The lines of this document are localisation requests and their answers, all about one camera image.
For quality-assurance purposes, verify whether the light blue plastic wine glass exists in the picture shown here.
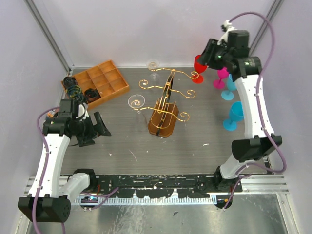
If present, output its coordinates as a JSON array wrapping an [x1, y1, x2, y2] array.
[[221, 75, 236, 101]]

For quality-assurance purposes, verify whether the clear front wine glass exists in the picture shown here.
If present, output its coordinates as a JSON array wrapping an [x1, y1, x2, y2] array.
[[128, 94, 145, 114]]

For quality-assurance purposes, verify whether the clear wine glass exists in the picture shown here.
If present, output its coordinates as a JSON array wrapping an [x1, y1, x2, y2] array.
[[147, 59, 159, 81], [128, 94, 145, 114]]

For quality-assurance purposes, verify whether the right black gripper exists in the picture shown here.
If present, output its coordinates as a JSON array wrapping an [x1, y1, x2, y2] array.
[[195, 39, 232, 71]]

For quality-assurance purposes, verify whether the red plastic wine glass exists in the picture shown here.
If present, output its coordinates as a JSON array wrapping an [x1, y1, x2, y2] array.
[[192, 55, 207, 83]]

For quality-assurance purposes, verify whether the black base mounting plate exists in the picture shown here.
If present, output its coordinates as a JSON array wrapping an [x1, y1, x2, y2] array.
[[70, 174, 243, 198]]

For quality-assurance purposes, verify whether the gold wire wine glass rack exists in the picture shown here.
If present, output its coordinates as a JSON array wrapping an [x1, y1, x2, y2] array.
[[135, 68, 196, 138]]

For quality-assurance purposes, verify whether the black coiled item beside tray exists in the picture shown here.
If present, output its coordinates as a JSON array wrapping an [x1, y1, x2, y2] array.
[[63, 77, 83, 101]]

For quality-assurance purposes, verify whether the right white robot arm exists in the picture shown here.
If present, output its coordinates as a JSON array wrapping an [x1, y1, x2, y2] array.
[[198, 29, 282, 192]]

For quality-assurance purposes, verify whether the black coiled item on tray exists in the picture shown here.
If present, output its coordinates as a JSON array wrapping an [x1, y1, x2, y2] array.
[[84, 88, 100, 103]]

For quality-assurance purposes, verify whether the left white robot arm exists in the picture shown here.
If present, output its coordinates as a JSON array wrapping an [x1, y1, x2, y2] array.
[[18, 99, 111, 223]]

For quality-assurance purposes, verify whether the wooden compartment tray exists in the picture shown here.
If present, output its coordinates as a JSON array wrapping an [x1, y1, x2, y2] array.
[[61, 60, 130, 110]]

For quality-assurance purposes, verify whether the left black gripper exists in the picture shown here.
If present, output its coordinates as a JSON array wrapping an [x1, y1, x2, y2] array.
[[73, 111, 111, 146]]

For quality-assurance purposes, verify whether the magenta plastic wine glass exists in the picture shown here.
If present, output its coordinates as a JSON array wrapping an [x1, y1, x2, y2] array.
[[213, 67, 230, 89]]

